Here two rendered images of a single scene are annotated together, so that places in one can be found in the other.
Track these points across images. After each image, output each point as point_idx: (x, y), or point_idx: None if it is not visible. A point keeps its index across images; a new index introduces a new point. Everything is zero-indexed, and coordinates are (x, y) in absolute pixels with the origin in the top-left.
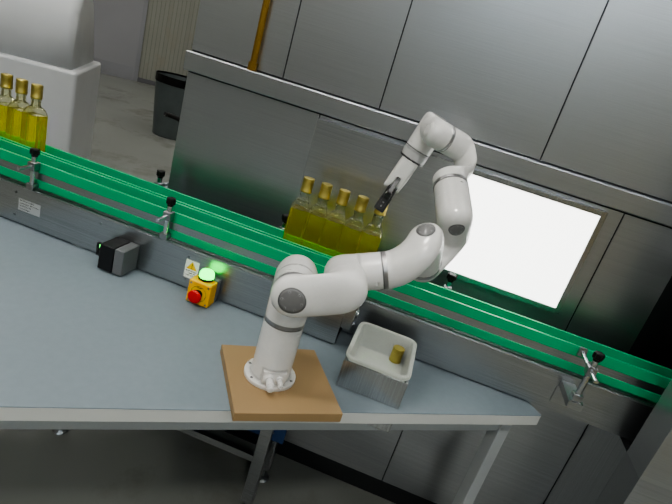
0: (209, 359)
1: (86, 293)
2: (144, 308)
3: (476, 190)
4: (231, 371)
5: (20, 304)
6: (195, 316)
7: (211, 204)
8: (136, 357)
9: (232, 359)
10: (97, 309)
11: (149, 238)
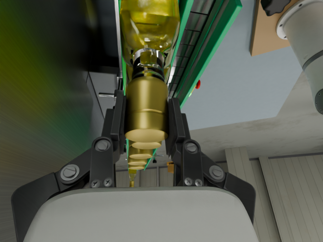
0: (259, 54)
1: (200, 106)
2: (205, 90)
3: None
4: (289, 43)
5: (217, 114)
6: (205, 73)
7: None
8: (255, 81)
9: (272, 46)
10: (213, 101)
11: None
